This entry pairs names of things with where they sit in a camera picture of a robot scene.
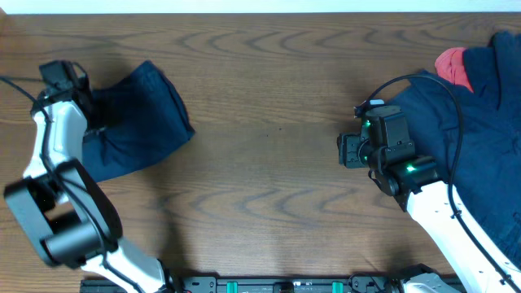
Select red garment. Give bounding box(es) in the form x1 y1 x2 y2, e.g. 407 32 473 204
434 47 474 93

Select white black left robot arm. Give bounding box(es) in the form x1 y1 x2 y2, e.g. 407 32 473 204
4 83 182 292

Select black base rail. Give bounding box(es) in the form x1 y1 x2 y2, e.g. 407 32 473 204
79 264 469 293

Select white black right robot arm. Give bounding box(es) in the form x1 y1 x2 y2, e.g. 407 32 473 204
337 133 520 292

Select dark navy clothes pile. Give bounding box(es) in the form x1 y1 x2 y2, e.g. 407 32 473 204
391 32 520 265

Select dark navy shorts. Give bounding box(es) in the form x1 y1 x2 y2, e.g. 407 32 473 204
82 60 195 182

